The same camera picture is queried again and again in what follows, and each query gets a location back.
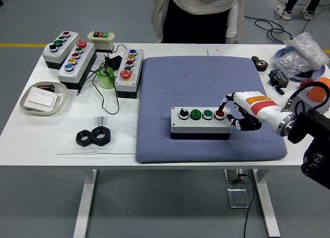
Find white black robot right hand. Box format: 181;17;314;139
216;91;287;132

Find grey four-button control box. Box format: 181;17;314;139
170;106;234;140

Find grey five-button box, yellow label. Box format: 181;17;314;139
114;48;144;99

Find grey five-button box, blue end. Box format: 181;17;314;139
57;40;98;90

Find black terminal module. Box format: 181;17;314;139
268;69;290;88

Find large black gear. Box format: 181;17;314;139
254;60;269;72

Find grey block holder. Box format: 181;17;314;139
292;89;330;115

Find red clip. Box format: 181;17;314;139
299;78;315;88

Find bag of metal parts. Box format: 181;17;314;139
270;52;317;78

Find orange cylinder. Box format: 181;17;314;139
308;77;330;103

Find blue round plate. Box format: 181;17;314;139
273;47;326;82

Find blue-grey textured mat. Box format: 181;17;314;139
135;56;288;164

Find grey under-table power box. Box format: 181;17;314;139
223;168;245;184

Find bubble wrap bag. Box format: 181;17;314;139
284;31;330;71

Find metal floor socket plate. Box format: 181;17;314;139
226;187;250;209

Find bystander legs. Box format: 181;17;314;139
273;0;328;21

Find white table leg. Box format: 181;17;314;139
73;169;98;238
251;169;281;238

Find black power adapter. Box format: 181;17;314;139
104;55;123;71

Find black hex nut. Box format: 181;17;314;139
75;129;94;146
92;126;112;146

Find green tape roll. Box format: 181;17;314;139
97;67;115;89

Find clear printed plastic bag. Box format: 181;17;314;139
56;116;138;156

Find beige shallow tray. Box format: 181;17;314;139
20;81;68;117

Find grey box with black selector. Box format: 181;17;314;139
42;30;80;70

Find dark red small object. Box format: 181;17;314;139
37;84;56;93

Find black floor cable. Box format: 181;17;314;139
243;0;294;44

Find black power cable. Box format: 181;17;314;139
238;172;255;238

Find thin black adapter cord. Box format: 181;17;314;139
76;43;127;114

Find cream three-button switch box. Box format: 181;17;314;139
87;30;116;53

